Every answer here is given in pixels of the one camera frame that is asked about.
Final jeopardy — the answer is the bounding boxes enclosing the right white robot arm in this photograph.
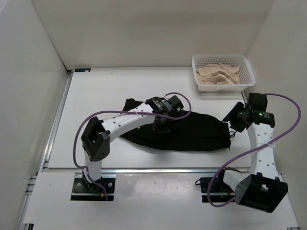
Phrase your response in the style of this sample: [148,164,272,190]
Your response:
[215,93,288,213]

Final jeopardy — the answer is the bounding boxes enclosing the dark label sticker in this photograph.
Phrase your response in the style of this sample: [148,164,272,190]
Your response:
[74,68,91,72]

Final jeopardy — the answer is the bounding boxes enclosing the white plastic basket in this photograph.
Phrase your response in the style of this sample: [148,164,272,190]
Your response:
[192,54,256,92]

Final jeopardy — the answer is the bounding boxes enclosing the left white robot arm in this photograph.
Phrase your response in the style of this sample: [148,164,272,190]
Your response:
[81,96,184,192]

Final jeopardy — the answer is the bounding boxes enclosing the aluminium left rail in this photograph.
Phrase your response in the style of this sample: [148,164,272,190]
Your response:
[36,70,73,174]

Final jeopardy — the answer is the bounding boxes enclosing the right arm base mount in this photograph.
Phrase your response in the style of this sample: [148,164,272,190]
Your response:
[195,167,248,203]

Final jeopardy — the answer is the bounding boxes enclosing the black trousers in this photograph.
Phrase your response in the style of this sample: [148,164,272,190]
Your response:
[121,112,231,152]

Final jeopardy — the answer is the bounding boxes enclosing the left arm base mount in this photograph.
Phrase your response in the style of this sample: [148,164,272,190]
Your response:
[71,173,116,202]

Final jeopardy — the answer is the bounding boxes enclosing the aluminium front rail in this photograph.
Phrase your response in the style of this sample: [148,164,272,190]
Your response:
[100,168,274,174]

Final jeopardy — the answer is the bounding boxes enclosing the beige trousers in basket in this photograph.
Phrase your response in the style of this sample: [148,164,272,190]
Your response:
[196,63,244,85]

